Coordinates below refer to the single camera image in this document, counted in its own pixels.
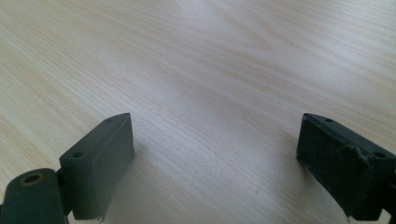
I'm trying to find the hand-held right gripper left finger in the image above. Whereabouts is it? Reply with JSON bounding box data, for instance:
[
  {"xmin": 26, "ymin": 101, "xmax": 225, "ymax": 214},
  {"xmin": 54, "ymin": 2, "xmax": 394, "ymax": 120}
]
[{"xmin": 58, "ymin": 112, "xmax": 135, "ymax": 222}]

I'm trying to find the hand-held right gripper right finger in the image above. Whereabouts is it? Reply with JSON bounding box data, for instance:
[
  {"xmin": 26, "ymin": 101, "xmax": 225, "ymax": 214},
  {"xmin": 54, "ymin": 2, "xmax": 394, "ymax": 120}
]
[{"xmin": 295, "ymin": 112, "xmax": 396, "ymax": 222}]

